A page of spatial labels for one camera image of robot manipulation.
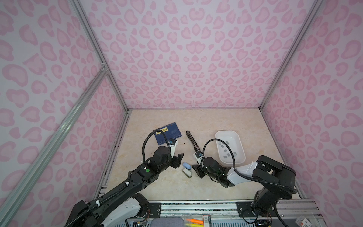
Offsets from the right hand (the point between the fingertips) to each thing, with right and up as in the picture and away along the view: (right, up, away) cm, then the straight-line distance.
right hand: (195, 163), depth 87 cm
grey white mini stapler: (-5, -4, -4) cm, 7 cm away
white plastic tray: (+29, +14, +12) cm, 34 cm away
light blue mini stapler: (-5, -1, 0) cm, 5 cm away
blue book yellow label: (-16, +19, +19) cm, 31 cm away
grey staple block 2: (+27, +5, +6) cm, 28 cm away
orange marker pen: (-1, -23, -18) cm, 29 cm away
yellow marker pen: (-1, -24, -18) cm, 31 cm away
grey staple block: (+14, +13, -13) cm, 23 cm away
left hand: (-9, +10, -8) cm, 16 cm away
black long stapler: (+1, +9, +8) cm, 12 cm away
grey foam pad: (-14, -22, -20) cm, 33 cm away
